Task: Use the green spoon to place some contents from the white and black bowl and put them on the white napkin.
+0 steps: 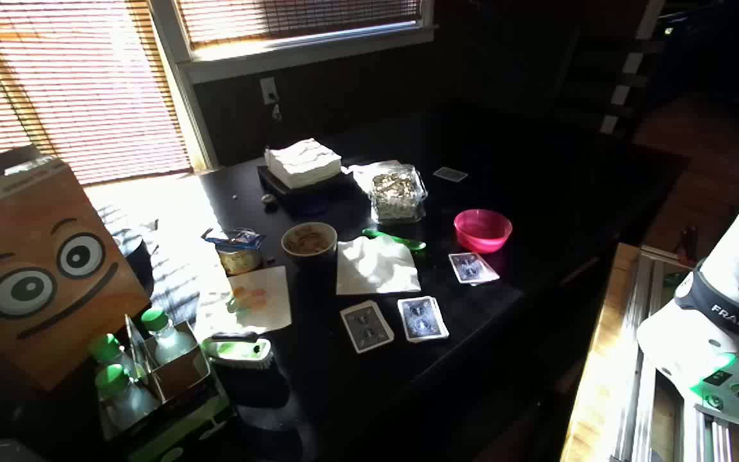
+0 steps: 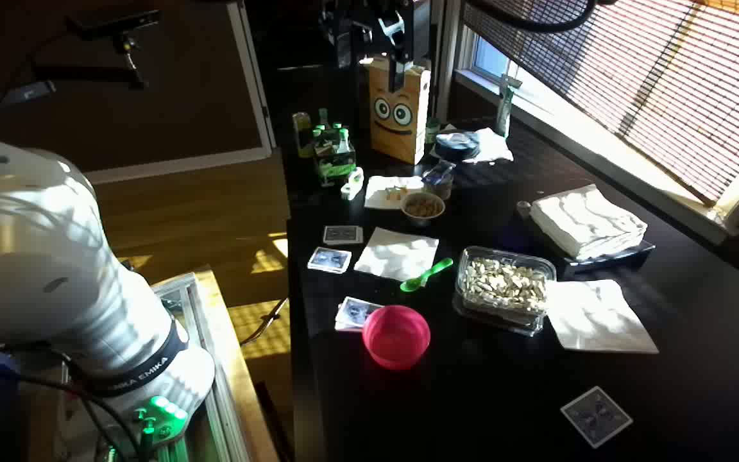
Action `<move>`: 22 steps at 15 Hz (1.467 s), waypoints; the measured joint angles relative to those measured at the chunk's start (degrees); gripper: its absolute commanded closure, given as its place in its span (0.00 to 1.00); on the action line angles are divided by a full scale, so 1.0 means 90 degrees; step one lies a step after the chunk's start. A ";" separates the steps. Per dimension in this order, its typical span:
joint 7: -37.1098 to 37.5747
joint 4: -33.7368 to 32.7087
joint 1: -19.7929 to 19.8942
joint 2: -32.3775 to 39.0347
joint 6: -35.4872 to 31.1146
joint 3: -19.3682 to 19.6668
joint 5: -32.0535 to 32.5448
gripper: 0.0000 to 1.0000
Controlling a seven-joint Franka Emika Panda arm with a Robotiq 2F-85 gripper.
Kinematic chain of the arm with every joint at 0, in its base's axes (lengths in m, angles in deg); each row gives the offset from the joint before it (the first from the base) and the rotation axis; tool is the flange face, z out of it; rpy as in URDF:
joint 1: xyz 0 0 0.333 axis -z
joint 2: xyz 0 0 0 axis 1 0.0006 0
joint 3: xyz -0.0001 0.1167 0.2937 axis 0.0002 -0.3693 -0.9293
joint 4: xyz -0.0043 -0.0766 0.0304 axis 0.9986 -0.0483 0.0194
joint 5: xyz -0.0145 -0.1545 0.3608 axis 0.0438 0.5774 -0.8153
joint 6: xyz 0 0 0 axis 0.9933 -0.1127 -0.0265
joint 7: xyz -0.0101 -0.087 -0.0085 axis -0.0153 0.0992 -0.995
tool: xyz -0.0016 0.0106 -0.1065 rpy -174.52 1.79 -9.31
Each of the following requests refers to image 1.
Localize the green plastic spoon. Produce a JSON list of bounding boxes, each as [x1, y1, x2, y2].
[[360, 224, 431, 250]]

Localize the white and black bowl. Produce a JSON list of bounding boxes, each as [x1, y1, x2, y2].
[[277, 218, 342, 267]]

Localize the pink plastic bowl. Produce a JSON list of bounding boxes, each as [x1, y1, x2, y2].
[[453, 208, 517, 256]]

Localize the clear container of snack mix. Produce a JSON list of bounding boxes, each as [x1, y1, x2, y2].
[[367, 161, 431, 225]]

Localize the beige chip pieces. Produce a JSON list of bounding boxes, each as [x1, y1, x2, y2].
[[287, 225, 334, 256]]

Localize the grey backed playing card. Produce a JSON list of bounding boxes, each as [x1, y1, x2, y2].
[[431, 163, 472, 184], [340, 297, 399, 357]]

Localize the stack of white napkins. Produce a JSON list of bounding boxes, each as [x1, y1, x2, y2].
[[263, 135, 344, 189]]

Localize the blue backed playing card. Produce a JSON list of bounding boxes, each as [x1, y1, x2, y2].
[[395, 292, 453, 347]]

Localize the blue backed playing cards pile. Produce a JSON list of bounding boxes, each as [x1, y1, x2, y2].
[[446, 249, 504, 289]]

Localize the blue and silver foil wrapper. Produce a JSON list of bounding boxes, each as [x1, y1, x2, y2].
[[200, 225, 264, 250]]

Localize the white and green scrub brush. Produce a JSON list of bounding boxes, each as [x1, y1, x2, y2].
[[203, 330, 277, 371]]

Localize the wooden window blind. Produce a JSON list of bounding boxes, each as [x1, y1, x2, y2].
[[174, 0, 425, 46], [0, 0, 194, 188]]

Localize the green capped bottle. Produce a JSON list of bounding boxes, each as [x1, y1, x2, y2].
[[96, 362, 163, 433], [137, 304, 200, 369], [86, 330, 133, 379]]

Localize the green margarita bottle carrier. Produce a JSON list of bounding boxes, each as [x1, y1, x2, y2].
[[86, 304, 236, 462]]

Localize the orange box with cartoon face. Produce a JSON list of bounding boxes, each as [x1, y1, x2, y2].
[[0, 147, 153, 394]]

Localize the white wall outlet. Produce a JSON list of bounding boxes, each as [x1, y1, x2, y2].
[[260, 75, 285, 122]]

